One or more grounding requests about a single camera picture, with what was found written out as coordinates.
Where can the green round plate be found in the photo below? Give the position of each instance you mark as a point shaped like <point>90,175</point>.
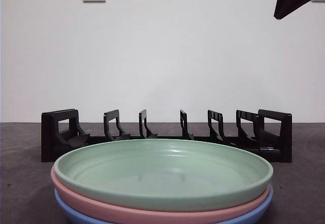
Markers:
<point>162,168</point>

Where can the pink round plate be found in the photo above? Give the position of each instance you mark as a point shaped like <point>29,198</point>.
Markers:
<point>73,198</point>

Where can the blue round plate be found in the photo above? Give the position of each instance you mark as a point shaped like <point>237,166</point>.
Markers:
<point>66,211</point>

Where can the black plastic dish rack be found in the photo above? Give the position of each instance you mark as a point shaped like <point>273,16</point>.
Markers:
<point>48,145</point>

